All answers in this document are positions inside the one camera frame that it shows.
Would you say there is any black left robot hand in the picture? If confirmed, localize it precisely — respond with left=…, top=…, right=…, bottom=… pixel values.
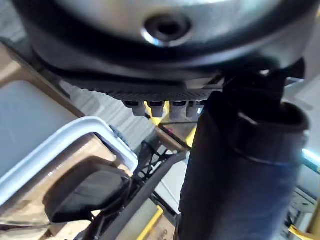
left=12, top=0, right=320, bottom=240

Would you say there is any yellow metal shelf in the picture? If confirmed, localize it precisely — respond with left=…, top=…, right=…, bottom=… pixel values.
left=136, top=115, right=201, bottom=240

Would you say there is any white rectangular box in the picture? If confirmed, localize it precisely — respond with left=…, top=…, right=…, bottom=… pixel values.
left=153, top=172, right=191, bottom=215

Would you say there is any black mesh net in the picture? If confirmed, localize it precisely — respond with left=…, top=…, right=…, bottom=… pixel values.
left=134, top=139, right=177, bottom=182

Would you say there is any white plastic crate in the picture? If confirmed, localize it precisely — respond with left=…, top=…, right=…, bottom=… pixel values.
left=0, top=79, right=140, bottom=201

